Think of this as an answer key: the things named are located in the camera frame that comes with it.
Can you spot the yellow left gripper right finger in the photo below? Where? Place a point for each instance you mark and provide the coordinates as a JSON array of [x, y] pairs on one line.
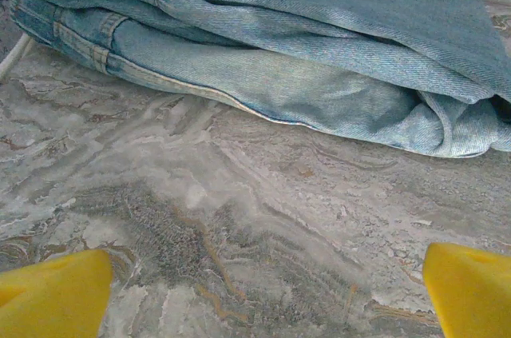
[[475, 298]]

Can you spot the folded blue denim jeans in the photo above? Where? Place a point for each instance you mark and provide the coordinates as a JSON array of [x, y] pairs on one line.
[[279, 54]]

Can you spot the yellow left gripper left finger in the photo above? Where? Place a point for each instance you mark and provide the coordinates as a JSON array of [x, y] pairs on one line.
[[52, 298]]

